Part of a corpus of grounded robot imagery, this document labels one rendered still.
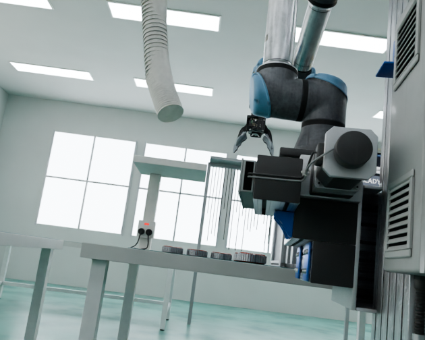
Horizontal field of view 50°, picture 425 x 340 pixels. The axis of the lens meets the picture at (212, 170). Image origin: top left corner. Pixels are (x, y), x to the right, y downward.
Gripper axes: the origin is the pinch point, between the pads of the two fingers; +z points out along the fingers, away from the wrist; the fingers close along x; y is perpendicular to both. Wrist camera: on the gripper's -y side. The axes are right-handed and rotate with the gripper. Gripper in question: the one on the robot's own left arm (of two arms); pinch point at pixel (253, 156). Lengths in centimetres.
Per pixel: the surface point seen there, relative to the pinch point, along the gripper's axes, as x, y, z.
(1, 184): -469, -592, -45
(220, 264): -6.0, 16.0, 42.1
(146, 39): -78, -87, -90
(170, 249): -39, -63, 38
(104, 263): -45, 18, 47
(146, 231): -54, -65, 31
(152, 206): -54, -72, 17
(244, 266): 1.9, 14.9, 41.8
